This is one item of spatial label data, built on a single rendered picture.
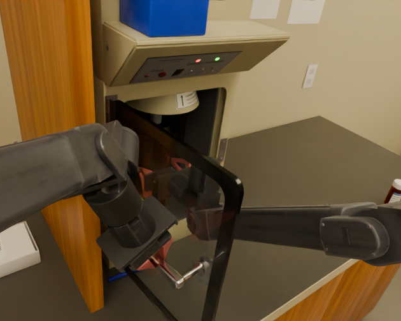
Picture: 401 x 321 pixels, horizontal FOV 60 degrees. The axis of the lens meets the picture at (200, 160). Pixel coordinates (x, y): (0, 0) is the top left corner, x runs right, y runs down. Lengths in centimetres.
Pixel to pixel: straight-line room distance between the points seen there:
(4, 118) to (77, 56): 61
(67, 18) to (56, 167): 23
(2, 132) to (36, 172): 82
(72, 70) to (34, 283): 55
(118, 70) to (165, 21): 11
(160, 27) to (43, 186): 31
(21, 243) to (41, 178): 66
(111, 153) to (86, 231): 31
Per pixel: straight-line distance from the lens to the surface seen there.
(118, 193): 40
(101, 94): 64
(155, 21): 52
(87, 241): 67
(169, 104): 74
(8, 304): 89
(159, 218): 49
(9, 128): 110
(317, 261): 103
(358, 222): 37
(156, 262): 56
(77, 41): 50
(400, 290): 255
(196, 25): 55
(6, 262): 91
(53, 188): 30
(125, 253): 48
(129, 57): 53
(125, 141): 46
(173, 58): 57
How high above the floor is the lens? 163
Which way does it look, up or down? 32 degrees down
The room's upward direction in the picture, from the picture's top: 8 degrees clockwise
